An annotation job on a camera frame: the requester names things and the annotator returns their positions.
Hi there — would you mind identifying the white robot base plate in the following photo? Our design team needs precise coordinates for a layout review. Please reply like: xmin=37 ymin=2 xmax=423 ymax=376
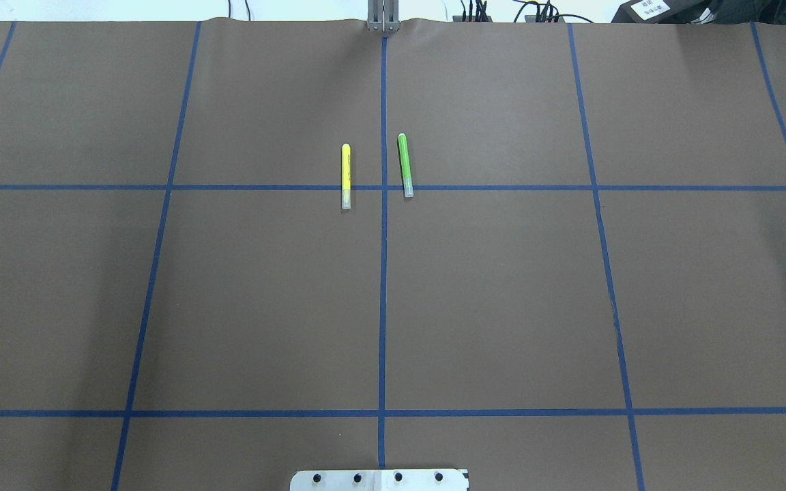
xmin=289 ymin=468 xmax=470 ymax=490

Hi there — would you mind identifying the blue tape line crosswise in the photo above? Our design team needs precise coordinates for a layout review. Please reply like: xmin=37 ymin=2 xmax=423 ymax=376
xmin=0 ymin=184 xmax=786 ymax=192

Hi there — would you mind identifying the blue tape line lengthwise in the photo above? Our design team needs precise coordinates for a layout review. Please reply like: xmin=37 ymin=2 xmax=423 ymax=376
xmin=377 ymin=35 xmax=389 ymax=469

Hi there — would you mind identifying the green highlighter pen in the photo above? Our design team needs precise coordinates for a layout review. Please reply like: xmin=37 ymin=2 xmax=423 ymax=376
xmin=397 ymin=133 xmax=414 ymax=199

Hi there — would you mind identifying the grey aluminium frame post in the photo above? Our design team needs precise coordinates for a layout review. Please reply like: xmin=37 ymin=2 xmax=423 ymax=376
xmin=367 ymin=0 xmax=401 ymax=33

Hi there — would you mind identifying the yellow highlighter pen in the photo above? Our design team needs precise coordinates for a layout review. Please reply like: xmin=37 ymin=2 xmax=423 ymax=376
xmin=340 ymin=143 xmax=352 ymax=211

